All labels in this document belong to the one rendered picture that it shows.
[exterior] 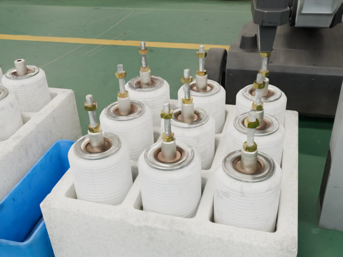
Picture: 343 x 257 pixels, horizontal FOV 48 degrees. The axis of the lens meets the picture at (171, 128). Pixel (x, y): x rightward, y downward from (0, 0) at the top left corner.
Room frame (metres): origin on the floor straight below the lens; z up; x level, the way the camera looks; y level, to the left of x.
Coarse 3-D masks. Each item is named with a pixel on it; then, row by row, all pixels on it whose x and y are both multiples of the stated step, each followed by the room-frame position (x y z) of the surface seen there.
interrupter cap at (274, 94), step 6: (252, 84) 0.70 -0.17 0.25; (246, 90) 0.67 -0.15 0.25; (252, 90) 0.67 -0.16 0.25; (270, 90) 0.67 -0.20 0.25; (276, 90) 0.67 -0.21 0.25; (246, 96) 0.65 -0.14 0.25; (252, 96) 0.65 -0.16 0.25; (264, 96) 0.65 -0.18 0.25; (270, 96) 0.64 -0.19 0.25; (276, 96) 0.64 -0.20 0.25; (264, 102) 0.63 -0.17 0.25
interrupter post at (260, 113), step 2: (256, 110) 0.54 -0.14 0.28; (258, 110) 0.54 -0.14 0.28; (260, 110) 0.54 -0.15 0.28; (262, 110) 0.54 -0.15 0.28; (258, 112) 0.54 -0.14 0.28; (260, 112) 0.54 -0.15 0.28; (262, 112) 0.54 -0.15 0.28; (256, 114) 0.54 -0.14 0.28; (258, 114) 0.54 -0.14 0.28; (260, 114) 0.54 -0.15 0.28; (262, 114) 0.54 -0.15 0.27; (256, 116) 0.54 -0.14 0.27; (258, 116) 0.54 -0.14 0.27; (260, 116) 0.54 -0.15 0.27; (262, 116) 0.54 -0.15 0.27; (258, 118) 0.54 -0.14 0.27; (260, 118) 0.54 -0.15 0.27; (262, 118) 0.54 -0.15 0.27; (260, 120) 0.54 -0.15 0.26; (262, 120) 0.54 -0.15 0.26; (260, 122) 0.54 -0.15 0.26; (262, 122) 0.54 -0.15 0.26; (260, 124) 0.54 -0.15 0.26; (262, 124) 0.55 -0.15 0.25; (258, 126) 0.54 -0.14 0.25; (260, 126) 0.54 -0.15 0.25
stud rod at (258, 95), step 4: (260, 76) 0.55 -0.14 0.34; (260, 80) 0.55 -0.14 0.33; (256, 92) 0.55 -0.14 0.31; (260, 92) 0.55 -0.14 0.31; (256, 96) 0.55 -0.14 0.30; (260, 96) 0.55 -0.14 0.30; (256, 100) 0.55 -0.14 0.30; (260, 100) 0.55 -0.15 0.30; (256, 104) 0.55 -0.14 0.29; (260, 104) 0.55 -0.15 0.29
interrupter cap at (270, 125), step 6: (240, 114) 0.58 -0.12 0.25; (246, 114) 0.58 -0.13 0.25; (264, 114) 0.58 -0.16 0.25; (234, 120) 0.56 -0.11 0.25; (240, 120) 0.56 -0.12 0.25; (264, 120) 0.56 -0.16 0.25; (270, 120) 0.56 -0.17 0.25; (276, 120) 0.55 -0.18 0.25; (234, 126) 0.54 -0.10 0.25; (240, 126) 0.54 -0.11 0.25; (264, 126) 0.54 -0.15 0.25; (270, 126) 0.54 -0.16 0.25; (276, 126) 0.53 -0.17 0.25; (240, 132) 0.53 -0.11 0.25; (246, 132) 0.52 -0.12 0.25; (258, 132) 0.52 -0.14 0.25; (264, 132) 0.52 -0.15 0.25; (270, 132) 0.52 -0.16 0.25
